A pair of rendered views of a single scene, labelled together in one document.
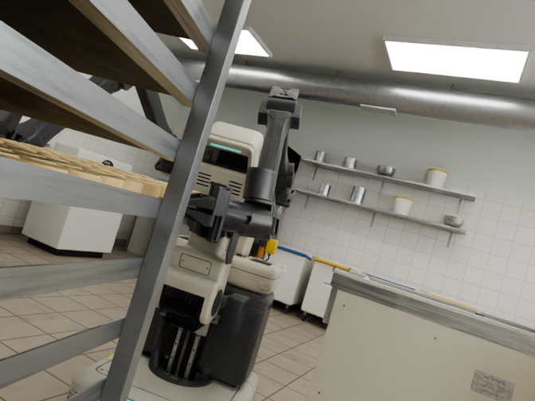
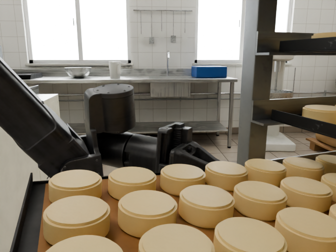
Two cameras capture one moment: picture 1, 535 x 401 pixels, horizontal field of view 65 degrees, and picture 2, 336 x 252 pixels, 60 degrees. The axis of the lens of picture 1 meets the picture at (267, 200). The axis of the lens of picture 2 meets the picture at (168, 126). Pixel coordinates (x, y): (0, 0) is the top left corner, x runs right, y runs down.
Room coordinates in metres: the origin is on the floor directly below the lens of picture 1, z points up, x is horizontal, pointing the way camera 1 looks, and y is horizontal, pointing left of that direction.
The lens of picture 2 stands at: (0.95, 0.43, 1.12)
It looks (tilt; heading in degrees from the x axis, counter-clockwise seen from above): 13 degrees down; 240
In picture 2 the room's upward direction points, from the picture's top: straight up
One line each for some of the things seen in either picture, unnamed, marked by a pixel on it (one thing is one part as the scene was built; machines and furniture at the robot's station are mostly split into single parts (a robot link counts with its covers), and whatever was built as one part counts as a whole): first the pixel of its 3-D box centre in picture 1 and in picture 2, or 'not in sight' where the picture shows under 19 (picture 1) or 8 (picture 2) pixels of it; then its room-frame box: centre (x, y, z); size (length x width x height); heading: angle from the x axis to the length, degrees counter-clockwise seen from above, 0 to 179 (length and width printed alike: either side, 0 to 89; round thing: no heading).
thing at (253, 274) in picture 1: (208, 297); not in sight; (1.92, 0.13, 0.59); 0.55 x 0.34 x 0.83; 80
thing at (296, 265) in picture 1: (285, 278); not in sight; (5.49, -0.51, 0.39); 0.64 x 0.54 x 0.77; 157
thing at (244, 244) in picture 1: (228, 238); not in sight; (1.94, 0.12, 0.87); 0.23 x 0.15 x 0.11; 80
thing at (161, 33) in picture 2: not in sight; (163, 27); (-1.09, -3.23, 1.54); 0.80 x 0.05 x 0.44; 155
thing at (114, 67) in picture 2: not in sight; (115, 70); (-0.32, -3.05, 0.98); 0.18 x 0.14 x 0.20; 105
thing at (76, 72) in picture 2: not in sight; (78, 72); (0.05, -3.39, 0.94); 0.33 x 0.33 x 0.12
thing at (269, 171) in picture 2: (144, 188); (264, 171); (0.67, 0.19, 0.98); 0.05 x 0.05 x 0.02
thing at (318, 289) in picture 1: (332, 294); not in sight; (5.21, -1.10, 0.39); 0.64 x 0.54 x 0.77; 156
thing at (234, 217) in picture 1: (225, 214); (154, 156); (0.76, 0.07, 0.98); 0.07 x 0.07 x 0.10; 35
